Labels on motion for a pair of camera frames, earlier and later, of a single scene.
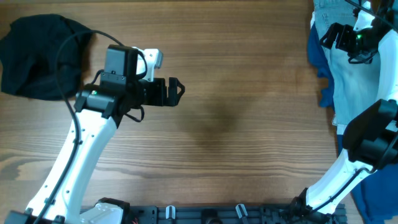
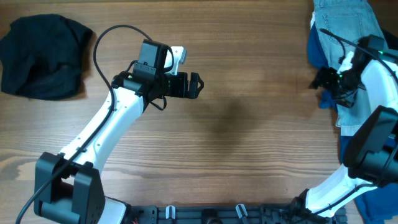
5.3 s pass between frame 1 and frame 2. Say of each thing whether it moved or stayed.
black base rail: stayed
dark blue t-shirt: stayed
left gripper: moved
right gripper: moved
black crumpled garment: stayed
